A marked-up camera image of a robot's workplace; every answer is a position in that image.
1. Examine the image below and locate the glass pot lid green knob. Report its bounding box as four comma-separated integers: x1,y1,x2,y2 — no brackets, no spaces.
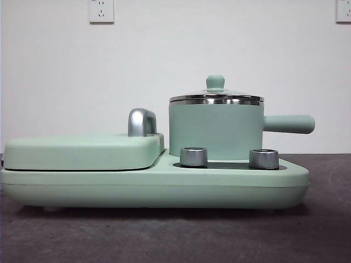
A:
168,75,264,102

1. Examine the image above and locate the silver control knob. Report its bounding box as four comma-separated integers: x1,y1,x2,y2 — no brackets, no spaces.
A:
179,147,208,167
248,148,280,169

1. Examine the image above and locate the green breakfast machine base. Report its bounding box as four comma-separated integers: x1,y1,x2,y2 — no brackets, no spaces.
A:
0,149,310,214

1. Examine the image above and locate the green griddle lid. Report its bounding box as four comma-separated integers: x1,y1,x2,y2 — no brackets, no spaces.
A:
2,132,165,171

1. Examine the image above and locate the green pot with handle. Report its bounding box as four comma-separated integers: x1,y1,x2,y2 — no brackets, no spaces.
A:
167,99,316,162

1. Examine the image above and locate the silver griddle lid handle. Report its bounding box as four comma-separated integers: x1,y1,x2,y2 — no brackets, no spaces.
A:
127,108,157,137

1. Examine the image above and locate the white wall socket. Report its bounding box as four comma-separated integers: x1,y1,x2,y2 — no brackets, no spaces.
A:
88,0,115,24
336,0,351,24

